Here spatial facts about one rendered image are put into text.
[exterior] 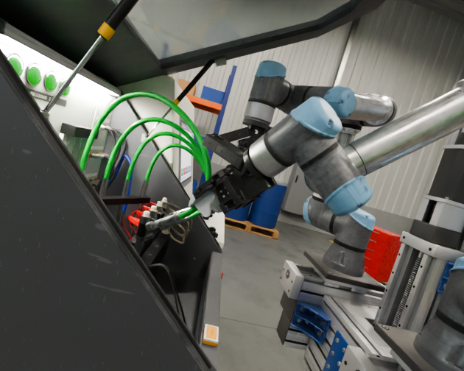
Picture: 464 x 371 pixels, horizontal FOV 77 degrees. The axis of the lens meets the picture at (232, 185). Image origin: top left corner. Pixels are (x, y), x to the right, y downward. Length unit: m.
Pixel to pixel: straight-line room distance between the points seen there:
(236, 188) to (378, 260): 4.28
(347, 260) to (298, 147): 0.72
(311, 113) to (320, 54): 7.62
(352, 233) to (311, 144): 0.69
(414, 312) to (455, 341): 0.25
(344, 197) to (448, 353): 0.41
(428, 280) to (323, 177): 0.57
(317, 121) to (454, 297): 0.48
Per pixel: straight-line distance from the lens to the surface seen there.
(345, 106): 0.77
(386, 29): 9.03
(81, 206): 0.50
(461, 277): 0.77
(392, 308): 1.09
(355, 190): 0.50
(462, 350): 0.79
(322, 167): 0.48
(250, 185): 0.55
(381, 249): 4.74
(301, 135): 0.48
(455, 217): 1.01
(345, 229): 1.14
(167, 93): 1.19
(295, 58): 7.85
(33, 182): 0.53
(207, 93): 6.14
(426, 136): 0.67
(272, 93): 0.77
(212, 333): 0.69
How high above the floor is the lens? 1.33
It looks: 6 degrees down
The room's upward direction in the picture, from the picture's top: 16 degrees clockwise
